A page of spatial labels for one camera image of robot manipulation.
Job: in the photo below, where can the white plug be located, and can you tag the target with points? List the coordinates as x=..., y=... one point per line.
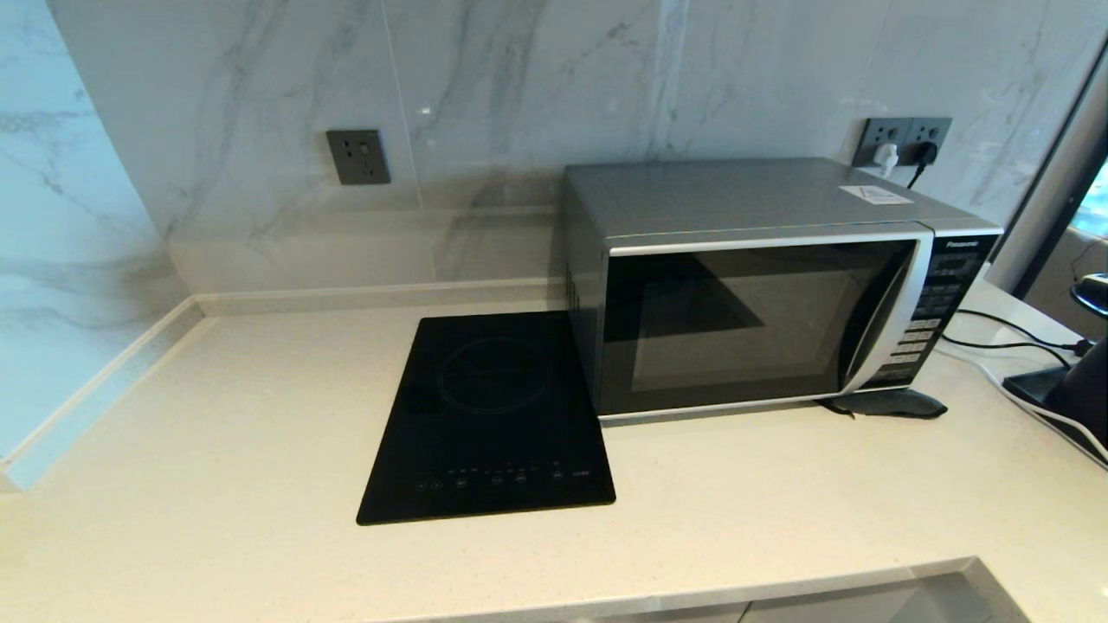
x=887, y=156

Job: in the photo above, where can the black rounded appliance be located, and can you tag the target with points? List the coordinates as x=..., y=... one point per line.
x=1086, y=389

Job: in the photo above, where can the silver microwave oven body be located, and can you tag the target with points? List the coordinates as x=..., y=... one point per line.
x=736, y=195

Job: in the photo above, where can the black induction cooktop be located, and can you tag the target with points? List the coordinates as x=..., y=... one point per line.
x=493, y=415

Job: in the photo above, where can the grey double wall socket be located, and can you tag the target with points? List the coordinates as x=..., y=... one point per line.
x=905, y=130

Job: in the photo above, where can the black plug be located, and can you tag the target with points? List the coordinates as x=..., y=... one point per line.
x=926, y=153

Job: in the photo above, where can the black cloth pad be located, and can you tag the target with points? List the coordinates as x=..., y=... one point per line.
x=887, y=404

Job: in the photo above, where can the white paper label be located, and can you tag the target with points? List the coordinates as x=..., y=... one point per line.
x=876, y=195

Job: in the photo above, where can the grey single wall socket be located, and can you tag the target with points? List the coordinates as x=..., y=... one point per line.
x=357, y=157

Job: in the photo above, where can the black flat appliance base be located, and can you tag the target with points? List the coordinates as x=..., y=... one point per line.
x=1034, y=385

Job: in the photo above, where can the black round background object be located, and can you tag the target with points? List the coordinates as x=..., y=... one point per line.
x=1092, y=292

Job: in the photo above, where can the dark window frame post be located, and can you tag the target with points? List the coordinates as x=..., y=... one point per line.
x=1056, y=173

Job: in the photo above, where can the black glass microwave door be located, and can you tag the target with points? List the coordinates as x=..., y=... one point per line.
x=736, y=329

